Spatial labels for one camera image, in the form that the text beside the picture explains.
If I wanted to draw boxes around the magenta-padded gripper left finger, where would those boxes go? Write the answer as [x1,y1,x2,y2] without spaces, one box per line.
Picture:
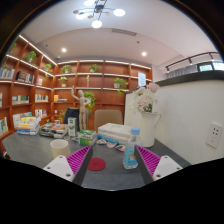
[43,144,95,187]

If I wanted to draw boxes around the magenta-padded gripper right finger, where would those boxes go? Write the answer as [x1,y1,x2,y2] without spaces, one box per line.
[134,144,184,186]

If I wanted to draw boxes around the clear blue-capped water bottle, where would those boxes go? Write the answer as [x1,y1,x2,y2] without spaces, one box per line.
[122,127,142,170]

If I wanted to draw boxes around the cream ceramic cup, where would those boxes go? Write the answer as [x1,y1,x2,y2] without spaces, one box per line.
[49,138,72,159]

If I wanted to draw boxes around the dark magazine stack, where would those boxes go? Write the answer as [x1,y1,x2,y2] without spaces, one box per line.
[39,122,69,139]

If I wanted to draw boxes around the flat round red coaster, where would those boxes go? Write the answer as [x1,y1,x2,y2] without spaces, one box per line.
[87,157,107,172]

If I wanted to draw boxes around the green white box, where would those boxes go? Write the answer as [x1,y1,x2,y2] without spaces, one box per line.
[78,129,98,147]

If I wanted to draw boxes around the tall green white carton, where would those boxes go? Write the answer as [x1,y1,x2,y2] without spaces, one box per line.
[67,117,78,138]

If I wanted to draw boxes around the colourful book stack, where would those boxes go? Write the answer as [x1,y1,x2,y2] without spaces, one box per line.
[16,115,42,136]

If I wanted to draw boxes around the blue orange oval sticker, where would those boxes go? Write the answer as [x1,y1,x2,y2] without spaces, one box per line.
[114,143,127,153]

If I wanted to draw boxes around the dark blue chair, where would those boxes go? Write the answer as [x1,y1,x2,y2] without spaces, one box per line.
[63,107,81,131]

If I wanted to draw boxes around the wooden artist mannequin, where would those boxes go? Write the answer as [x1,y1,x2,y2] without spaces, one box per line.
[70,85,92,131]

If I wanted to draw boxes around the white book stack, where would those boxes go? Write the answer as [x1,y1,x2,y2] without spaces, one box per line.
[96,122,134,145]

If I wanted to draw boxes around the tan upholstered chair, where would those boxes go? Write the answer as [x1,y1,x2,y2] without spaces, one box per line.
[93,109,124,133]

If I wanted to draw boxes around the pink white flower bouquet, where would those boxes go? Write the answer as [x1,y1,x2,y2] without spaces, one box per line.
[131,82,161,114]

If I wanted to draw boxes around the ceiling air vent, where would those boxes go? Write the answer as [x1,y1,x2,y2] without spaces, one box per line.
[110,28,138,37]

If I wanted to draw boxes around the branched round-bulb ceiling lamp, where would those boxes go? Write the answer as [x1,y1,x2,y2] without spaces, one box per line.
[72,0,127,29]

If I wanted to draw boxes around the white wall socket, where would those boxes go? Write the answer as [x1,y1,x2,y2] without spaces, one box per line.
[205,122,224,149]

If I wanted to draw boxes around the wooden wall shelf unit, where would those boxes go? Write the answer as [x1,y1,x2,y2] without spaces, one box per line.
[0,33,153,134]

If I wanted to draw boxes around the black track light rail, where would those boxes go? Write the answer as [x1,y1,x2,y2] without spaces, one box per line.
[164,51,223,73]

